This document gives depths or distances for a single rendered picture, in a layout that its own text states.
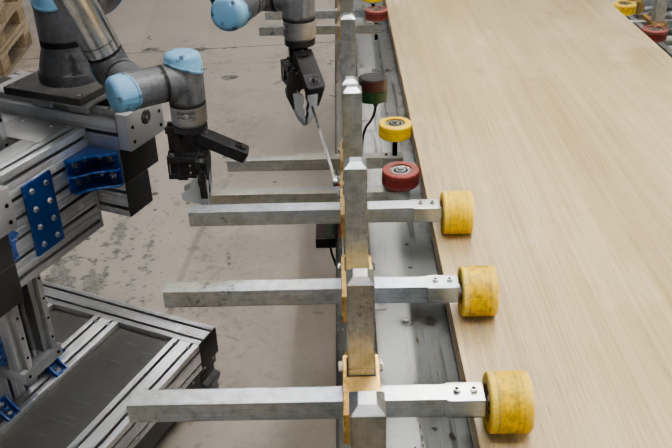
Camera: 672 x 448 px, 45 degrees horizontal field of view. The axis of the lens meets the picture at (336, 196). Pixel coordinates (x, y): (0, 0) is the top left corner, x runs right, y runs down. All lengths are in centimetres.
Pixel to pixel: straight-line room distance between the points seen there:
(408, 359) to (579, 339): 47
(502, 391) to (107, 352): 156
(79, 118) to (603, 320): 124
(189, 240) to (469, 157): 171
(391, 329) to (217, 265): 147
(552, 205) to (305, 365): 121
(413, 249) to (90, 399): 95
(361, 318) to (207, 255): 218
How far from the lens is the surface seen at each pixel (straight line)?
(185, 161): 171
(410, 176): 171
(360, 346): 106
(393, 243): 202
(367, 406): 79
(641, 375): 126
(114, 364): 239
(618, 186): 175
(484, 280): 127
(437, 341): 171
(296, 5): 183
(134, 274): 313
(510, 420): 108
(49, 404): 232
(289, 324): 277
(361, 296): 101
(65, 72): 195
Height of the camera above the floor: 169
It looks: 29 degrees down
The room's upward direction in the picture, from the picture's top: 2 degrees counter-clockwise
